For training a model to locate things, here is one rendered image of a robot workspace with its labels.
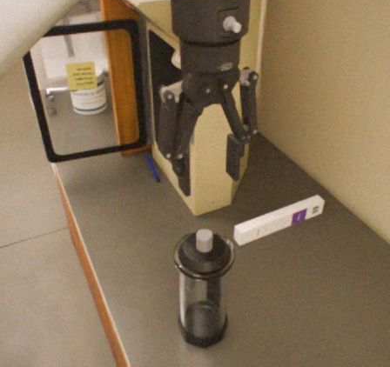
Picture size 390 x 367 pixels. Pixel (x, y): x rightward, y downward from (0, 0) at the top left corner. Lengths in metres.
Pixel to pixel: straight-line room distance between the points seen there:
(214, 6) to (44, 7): 0.19
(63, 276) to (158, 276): 1.35
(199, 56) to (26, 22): 0.20
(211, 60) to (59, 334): 1.76
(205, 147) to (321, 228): 0.38
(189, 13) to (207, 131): 0.55
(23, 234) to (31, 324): 0.63
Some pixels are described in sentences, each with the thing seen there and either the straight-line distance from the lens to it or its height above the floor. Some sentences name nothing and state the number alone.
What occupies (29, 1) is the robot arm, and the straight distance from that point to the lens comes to 0.53.
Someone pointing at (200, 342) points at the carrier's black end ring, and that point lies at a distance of 0.88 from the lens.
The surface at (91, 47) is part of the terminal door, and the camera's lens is 1.17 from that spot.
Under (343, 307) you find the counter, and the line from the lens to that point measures 1.01.
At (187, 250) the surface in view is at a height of 1.18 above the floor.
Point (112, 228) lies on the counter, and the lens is 1.13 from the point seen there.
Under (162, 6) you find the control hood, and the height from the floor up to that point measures 1.50.
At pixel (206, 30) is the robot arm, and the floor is 1.57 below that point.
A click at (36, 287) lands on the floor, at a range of 2.32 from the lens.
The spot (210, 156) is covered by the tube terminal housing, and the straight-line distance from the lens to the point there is 1.05.
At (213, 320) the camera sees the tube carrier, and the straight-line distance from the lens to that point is 0.83.
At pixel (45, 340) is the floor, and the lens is 2.12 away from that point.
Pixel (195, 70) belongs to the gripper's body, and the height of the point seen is 1.51.
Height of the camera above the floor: 1.71
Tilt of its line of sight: 37 degrees down
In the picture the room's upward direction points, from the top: straight up
